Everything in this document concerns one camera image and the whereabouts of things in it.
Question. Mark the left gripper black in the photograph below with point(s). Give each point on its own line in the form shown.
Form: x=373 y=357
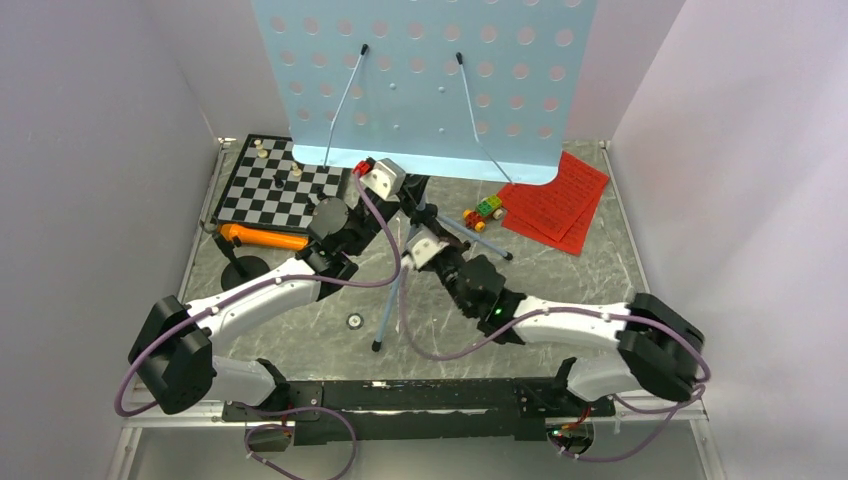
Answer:
x=413 y=189

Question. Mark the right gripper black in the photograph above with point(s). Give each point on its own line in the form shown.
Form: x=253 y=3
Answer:
x=455 y=246

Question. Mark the red sheet music paper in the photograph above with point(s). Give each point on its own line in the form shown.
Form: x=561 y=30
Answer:
x=552 y=208

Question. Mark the light blue music stand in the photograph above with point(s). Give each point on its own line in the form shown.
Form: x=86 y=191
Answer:
x=463 y=89

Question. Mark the orange toy microphone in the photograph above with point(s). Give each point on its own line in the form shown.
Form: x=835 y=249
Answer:
x=241 y=235

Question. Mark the black microphone stand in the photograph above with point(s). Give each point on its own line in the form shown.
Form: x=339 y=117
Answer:
x=240 y=269

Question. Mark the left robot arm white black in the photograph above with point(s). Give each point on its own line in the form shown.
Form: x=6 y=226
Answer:
x=173 y=361

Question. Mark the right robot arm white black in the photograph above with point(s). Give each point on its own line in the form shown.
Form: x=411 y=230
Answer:
x=646 y=344

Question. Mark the colourful toy brick car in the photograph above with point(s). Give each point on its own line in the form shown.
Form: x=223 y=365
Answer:
x=488 y=209

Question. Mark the poker chip near front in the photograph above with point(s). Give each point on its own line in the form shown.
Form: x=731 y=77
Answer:
x=354 y=321

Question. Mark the black white chessboard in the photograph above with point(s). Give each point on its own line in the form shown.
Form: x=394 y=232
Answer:
x=251 y=199

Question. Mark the white chess pawn far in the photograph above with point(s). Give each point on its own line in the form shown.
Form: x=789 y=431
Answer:
x=261 y=151

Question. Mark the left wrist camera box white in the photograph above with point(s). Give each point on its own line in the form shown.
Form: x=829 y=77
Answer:
x=382 y=177

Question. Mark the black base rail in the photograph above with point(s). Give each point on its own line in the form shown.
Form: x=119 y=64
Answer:
x=519 y=408

